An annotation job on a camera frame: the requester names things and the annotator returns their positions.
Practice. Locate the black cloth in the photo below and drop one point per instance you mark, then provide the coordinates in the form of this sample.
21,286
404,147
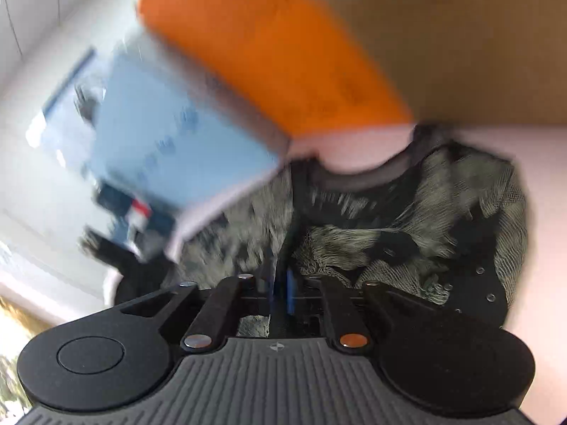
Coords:
133,274

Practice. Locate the dark blue labelled container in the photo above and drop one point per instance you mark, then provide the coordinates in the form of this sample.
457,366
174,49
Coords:
155,225

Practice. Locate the orange printed box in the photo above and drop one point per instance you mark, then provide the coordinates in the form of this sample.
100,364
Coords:
265,44

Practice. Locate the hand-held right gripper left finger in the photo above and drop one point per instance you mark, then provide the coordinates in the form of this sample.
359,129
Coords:
275,287

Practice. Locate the black olive lace-print garment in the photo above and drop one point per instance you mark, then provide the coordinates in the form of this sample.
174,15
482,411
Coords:
443,195

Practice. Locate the brown cardboard box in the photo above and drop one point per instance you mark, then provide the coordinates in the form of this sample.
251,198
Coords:
465,44

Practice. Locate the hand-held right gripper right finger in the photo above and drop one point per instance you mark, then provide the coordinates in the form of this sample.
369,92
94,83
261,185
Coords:
292,294

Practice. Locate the light blue cardboard box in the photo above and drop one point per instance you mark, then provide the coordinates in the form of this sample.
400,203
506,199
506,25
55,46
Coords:
177,141

